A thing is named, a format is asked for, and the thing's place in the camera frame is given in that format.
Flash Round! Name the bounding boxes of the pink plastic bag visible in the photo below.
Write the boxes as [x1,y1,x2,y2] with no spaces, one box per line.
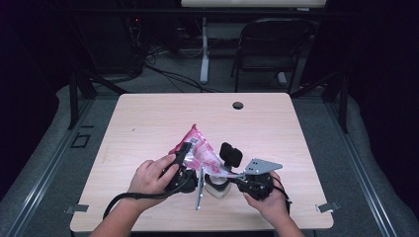
[168,123,232,180]

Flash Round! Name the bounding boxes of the dark computer tower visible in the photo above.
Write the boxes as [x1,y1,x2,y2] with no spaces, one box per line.
[93,14,146,76]

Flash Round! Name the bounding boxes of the black floor cables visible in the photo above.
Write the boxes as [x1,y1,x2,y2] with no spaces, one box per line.
[143,45,219,94]

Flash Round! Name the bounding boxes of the person's left hand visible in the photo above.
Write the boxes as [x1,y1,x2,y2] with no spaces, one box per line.
[127,153,181,206]

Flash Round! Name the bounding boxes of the left hand-held gripper cable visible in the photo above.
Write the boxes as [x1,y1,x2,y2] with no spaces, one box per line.
[102,177,199,220]

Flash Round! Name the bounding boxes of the grey metal table bracket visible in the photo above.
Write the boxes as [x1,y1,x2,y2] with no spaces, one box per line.
[315,200,341,213]
[64,203,90,214]

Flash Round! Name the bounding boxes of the white desk leg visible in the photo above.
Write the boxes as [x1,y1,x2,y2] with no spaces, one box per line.
[199,17,211,85]

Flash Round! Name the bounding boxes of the black folding chair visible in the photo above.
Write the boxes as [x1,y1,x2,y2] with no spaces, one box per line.
[230,18,319,95]

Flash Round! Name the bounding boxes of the hand-held gripper cable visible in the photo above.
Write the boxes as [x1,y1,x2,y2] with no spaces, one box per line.
[270,175,293,213]
[102,177,199,220]

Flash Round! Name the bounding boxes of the clear container with black lid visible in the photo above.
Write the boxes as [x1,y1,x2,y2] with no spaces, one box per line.
[204,141,244,199]

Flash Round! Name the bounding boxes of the black metal stand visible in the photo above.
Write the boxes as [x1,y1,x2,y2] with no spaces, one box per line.
[290,70,350,134]
[67,68,130,130]

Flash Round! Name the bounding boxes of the white desk top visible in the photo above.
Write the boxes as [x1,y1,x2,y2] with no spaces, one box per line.
[180,0,327,9]

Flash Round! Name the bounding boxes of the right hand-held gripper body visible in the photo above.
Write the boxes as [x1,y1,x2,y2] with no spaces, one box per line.
[237,158,284,201]

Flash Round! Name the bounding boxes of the white desk foot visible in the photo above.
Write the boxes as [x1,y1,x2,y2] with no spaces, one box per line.
[276,71,289,87]

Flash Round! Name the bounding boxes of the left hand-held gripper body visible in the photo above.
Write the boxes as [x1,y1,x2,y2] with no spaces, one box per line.
[164,166,206,211]

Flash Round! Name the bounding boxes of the person's right hand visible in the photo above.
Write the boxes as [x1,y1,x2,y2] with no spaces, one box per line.
[243,181,290,226]

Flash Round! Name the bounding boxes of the aluminium floor rail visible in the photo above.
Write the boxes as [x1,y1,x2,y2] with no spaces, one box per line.
[0,98,96,237]
[324,98,400,237]

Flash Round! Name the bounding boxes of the right hand-held gripper cable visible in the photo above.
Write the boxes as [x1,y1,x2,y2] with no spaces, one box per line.
[270,175,293,213]

